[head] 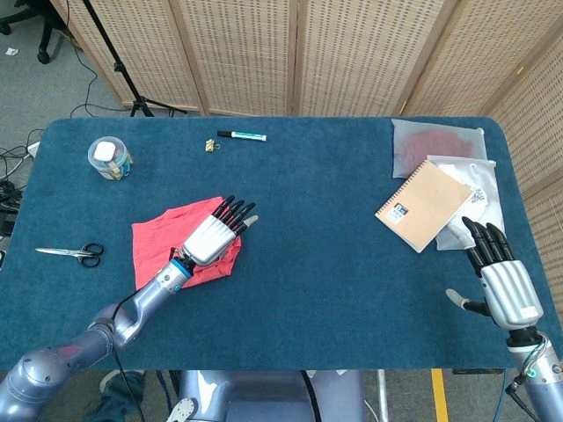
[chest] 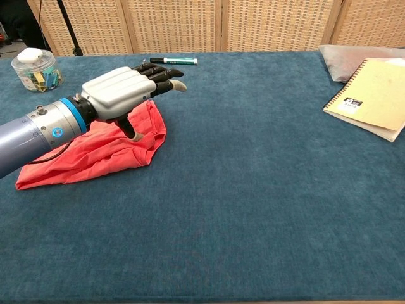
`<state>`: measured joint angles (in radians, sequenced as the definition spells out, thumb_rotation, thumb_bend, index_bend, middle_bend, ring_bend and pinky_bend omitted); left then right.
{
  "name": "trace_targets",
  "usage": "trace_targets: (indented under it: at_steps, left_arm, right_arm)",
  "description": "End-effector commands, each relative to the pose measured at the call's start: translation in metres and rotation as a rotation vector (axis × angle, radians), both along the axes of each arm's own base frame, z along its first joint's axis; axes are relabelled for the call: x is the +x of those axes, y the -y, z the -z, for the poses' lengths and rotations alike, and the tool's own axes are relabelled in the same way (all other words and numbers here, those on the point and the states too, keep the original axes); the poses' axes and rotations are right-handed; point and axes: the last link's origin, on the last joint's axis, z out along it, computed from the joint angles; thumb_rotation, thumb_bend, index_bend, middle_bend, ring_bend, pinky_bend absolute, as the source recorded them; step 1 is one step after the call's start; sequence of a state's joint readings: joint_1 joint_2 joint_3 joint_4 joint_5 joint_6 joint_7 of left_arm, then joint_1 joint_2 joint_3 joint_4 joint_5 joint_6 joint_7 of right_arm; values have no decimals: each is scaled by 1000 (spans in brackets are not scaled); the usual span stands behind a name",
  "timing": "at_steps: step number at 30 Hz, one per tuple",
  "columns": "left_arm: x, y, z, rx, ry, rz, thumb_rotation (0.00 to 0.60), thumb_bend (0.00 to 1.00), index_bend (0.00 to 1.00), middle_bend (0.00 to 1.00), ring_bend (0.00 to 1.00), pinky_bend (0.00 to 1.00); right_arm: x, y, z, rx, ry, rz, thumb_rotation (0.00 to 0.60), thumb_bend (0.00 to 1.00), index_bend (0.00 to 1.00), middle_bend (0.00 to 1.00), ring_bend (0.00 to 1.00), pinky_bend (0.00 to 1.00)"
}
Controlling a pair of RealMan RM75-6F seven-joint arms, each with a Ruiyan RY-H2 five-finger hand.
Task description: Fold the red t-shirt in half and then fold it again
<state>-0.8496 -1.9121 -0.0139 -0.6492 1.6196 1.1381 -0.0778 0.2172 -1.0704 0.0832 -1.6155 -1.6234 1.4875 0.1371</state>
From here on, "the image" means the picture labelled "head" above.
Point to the kraft spiral notebook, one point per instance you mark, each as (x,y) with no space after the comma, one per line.
(426,202)

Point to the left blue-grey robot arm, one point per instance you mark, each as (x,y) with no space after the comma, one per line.
(149,299)

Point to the frosted pouch with white garment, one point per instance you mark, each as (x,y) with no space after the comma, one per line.
(484,206)

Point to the white paper scrap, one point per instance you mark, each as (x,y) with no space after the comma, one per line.
(12,51)

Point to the green white marker pen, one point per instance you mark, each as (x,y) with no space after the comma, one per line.
(246,136)

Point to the frosted pouch with red garment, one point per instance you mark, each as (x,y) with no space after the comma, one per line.
(422,140)

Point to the black tripod stand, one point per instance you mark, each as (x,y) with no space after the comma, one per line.
(119,68)

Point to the clear jar of binder clips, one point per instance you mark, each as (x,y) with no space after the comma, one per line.
(115,170)

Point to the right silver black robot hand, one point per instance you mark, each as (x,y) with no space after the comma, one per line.
(510,290)

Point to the white power strip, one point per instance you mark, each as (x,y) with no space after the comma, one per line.
(33,150)

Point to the silver table leg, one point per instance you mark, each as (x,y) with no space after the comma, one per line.
(382,395)

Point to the wicker folding screen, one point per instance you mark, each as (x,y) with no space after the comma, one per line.
(246,53)

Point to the blue table cloth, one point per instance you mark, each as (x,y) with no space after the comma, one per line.
(308,307)

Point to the black office chair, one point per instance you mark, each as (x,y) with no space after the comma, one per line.
(44,55)

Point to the coral red t-shirt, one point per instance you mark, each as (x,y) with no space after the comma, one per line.
(158,242)

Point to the blue-grey robot torso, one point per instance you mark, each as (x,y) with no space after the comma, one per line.
(264,395)

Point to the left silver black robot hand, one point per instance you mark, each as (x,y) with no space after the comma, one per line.
(209,239)

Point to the gold binder clip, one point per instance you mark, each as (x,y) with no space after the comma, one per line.
(212,146)

